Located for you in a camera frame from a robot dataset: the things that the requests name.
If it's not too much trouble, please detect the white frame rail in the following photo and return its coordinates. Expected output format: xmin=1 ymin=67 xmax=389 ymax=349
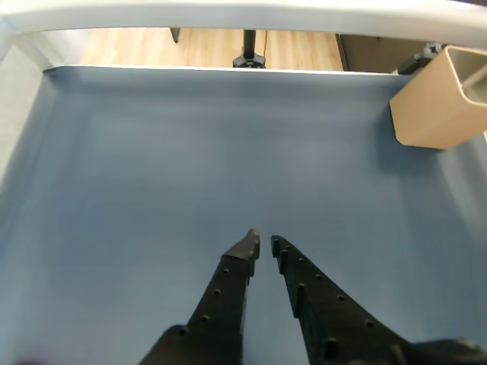
xmin=0 ymin=0 xmax=487 ymax=73

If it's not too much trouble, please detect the black camera stand pole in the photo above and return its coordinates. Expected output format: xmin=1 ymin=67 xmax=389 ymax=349
xmin=232 ymin=29 xmax=267 ymax=70

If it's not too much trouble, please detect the dark brown cabinet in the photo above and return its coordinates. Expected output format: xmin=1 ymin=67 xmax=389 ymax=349
xmin=336 ymin=33 xmax=433 ymax=75

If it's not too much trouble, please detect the beige box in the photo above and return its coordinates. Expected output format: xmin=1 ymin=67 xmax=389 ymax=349
xmin=389 ymin=44 xmax=487 ymax=151

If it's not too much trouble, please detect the dark blue-grey mat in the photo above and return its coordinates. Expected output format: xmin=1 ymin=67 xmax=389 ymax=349
xmin=0 ymin=65 xmax=487 ymax=365

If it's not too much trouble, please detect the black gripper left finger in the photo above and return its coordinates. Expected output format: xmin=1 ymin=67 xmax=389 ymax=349
xmin=138 ymin=227 xmax=262 ymax=365

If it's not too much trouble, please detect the grey table clamp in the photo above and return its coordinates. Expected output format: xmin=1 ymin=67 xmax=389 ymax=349
xmin=396 ymin=43 xmax=449 ymax=76

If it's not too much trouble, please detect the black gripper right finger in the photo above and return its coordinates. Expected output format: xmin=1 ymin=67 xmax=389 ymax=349
xmin=270 ymin=234 xmax=411 ymax=365

